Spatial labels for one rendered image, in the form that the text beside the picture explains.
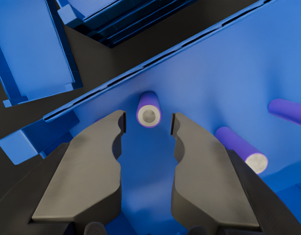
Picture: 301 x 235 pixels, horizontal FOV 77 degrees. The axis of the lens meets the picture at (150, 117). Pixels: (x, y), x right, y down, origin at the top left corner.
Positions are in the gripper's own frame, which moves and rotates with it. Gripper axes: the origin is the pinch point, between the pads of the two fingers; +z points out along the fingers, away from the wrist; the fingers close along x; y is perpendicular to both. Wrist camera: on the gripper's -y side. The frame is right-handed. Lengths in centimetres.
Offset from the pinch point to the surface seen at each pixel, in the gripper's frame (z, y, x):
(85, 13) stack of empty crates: 24.5, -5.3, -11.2
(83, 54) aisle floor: 47, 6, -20
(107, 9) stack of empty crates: 19.6, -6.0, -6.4
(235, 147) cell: 0.9, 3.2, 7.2
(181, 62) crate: 7.1, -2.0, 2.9
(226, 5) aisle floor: 51, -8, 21
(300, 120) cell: 1.8, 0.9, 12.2
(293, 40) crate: 7.8, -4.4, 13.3
